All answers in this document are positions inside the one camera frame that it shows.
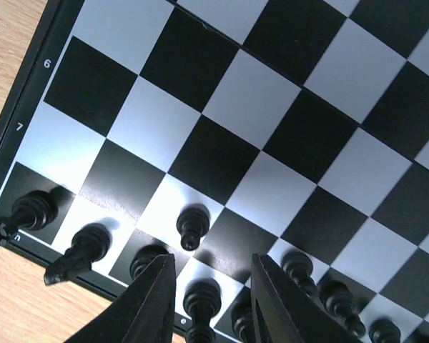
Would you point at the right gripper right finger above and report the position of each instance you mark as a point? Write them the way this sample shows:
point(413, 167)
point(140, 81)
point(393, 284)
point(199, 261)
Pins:
point(283, 313)

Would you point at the black and grey chessboard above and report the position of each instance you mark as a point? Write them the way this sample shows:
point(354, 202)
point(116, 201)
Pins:
point(298, 124)

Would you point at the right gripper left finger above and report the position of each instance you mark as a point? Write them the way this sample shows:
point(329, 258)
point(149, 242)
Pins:
point(144, 312)

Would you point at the black chess piece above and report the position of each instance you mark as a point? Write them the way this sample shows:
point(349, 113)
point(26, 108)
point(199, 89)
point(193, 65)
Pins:
point(242, 322)
point(384, 330)
point(192, 224)

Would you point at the black chess king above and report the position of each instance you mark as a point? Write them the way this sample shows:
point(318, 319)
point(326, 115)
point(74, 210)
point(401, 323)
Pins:
point(202, 301)

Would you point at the black chess pawn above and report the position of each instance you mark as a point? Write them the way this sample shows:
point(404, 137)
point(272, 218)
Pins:
point(89, 245)
point(339, 302)
point(298, 266)
point(33, 211)
point(144, 257)

